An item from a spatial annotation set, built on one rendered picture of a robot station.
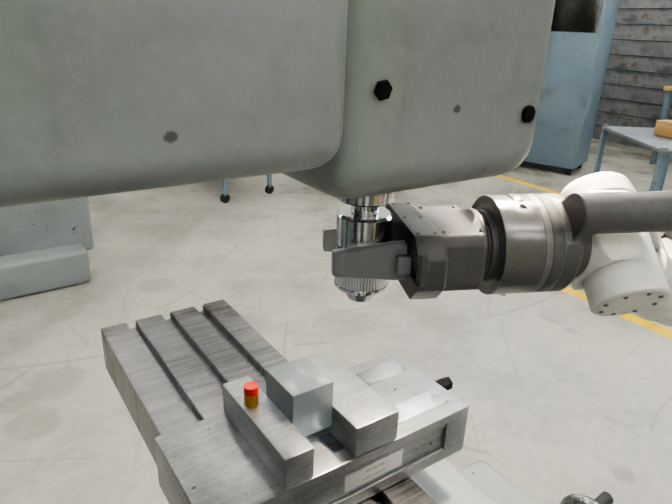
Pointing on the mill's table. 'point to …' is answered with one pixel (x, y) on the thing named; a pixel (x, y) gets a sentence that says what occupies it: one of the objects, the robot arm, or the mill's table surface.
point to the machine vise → (308, 446)
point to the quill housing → (435, 93)
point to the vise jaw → (356, 409)
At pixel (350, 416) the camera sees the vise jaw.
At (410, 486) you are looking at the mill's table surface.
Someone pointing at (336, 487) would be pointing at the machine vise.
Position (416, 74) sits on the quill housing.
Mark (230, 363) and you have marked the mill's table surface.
